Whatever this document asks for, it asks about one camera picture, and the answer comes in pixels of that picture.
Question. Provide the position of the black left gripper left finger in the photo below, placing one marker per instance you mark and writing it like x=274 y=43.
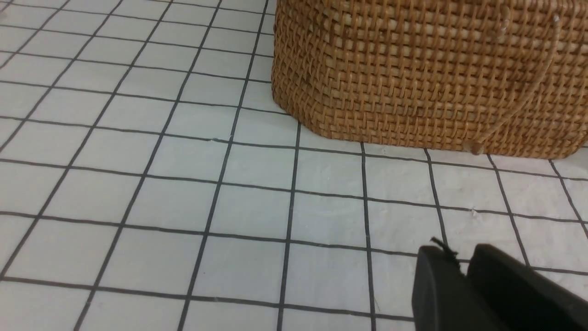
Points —
x=443 y=299

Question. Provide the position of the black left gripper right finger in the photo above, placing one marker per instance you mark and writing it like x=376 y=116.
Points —
x=520 y=297

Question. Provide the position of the woven rattan basket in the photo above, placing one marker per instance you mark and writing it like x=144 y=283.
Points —
x=503 y=77

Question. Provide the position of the white black grid tablecloth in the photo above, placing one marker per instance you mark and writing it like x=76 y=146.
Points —
x=150 y=183

